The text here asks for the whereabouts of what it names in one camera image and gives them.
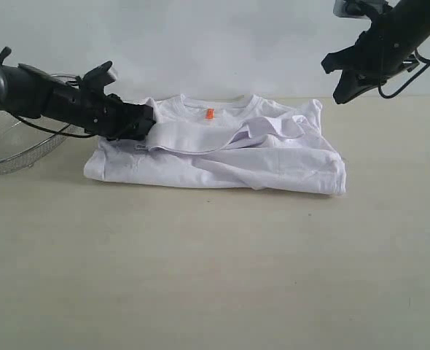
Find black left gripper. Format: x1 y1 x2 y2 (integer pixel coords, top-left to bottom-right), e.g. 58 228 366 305
47 89 156 141

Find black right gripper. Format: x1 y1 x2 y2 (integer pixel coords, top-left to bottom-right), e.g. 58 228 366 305
321 26 419 104

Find white t-shirt red lettering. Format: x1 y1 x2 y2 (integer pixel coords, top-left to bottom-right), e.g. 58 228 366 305
83 95 346 195

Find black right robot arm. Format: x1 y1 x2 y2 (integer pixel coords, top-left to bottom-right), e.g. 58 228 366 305
321 1 430 104

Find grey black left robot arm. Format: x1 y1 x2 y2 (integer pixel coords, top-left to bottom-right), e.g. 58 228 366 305
0 58 156 141

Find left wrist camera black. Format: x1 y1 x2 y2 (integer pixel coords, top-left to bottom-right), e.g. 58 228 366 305
76 61 117 95

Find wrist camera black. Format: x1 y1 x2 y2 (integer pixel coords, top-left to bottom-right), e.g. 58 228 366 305
76 61 117 95
333 0 393 20

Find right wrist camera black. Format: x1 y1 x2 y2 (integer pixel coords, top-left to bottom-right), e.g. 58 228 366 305
333 0 393 20

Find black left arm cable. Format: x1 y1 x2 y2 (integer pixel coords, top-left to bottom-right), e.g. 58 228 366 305
0 46 99 139

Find metal wire mesh basket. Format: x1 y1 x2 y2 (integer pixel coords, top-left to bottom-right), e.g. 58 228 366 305
0 72 88 176

